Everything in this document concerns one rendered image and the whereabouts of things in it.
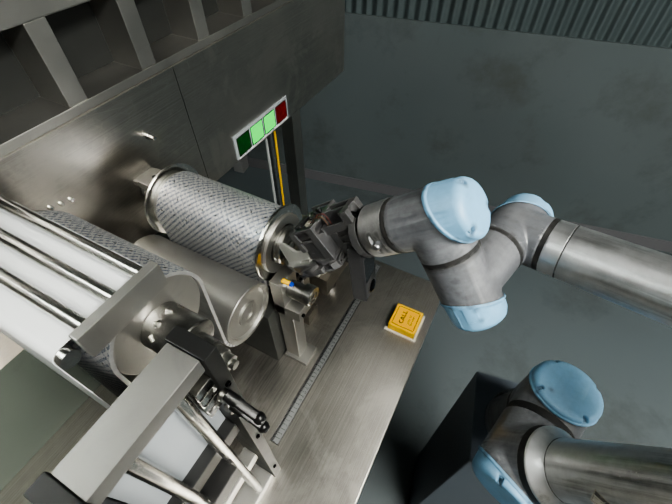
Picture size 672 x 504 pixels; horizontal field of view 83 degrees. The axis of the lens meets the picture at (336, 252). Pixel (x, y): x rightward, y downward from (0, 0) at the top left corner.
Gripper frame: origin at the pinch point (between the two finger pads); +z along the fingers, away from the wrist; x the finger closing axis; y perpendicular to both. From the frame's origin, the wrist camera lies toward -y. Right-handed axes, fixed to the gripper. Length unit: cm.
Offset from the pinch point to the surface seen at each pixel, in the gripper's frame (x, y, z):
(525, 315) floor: -107, -138, 28
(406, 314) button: -18.9, -36.2, 6.0
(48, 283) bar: 27.9, 22.6, -3.6
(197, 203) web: 1.2, 17.4, 10.6
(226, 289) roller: 10.5, 4.3, 5.9
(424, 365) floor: -55, -113, 58
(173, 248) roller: 7.4, 13.6, 17.9
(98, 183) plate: 6.8, 30.2, 22.9
